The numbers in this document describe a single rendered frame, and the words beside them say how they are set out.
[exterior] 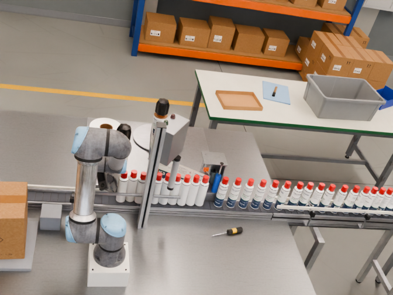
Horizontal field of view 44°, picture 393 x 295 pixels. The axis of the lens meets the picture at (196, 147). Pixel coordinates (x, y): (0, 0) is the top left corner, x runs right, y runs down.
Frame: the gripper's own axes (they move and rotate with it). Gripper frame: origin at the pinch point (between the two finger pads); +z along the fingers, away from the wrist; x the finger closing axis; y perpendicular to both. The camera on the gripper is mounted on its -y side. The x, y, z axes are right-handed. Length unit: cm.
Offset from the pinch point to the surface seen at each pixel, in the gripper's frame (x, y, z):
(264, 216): -73, -5, 50
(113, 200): 2.7, -0.4, 4.6
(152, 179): -26.5, -16.3, -13.9
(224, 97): -74, 137, 57
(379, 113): -201, 138, 131
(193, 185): -41.7, -1.9, 11.8
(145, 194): -19.4, -16.3, -5.9
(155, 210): -16.5, -4.4, 18.1
